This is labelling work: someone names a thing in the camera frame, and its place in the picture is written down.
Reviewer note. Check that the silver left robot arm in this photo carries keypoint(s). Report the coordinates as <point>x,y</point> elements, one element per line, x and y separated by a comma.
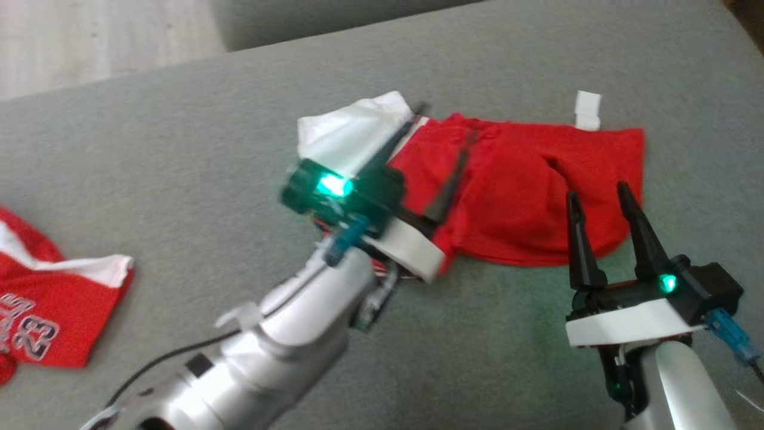
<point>286,340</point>

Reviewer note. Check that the grey sofa backrest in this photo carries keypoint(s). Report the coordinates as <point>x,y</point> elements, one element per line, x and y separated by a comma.
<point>328,21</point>

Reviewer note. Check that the red basketball jersey number 23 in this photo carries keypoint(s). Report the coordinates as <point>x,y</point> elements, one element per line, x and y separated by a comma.
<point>59,298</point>

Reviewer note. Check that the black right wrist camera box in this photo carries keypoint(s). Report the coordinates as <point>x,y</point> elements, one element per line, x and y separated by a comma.
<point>713,289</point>

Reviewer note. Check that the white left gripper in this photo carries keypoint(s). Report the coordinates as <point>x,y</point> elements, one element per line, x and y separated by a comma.
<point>412,248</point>

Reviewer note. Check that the red jersey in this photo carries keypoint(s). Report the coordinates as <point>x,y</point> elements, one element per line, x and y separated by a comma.
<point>513,191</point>

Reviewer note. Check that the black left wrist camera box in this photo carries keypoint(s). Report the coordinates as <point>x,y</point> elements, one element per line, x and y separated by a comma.
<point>310,200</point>

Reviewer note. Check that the grey upholstered sofa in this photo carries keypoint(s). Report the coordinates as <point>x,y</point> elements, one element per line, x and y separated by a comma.
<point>179,149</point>

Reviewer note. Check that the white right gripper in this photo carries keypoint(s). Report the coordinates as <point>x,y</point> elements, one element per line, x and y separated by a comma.
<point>627,322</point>

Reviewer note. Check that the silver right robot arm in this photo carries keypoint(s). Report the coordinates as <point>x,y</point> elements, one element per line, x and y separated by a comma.
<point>680,388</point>

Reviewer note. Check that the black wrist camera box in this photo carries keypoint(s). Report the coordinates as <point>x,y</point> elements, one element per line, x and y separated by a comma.
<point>310,200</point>
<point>713,289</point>

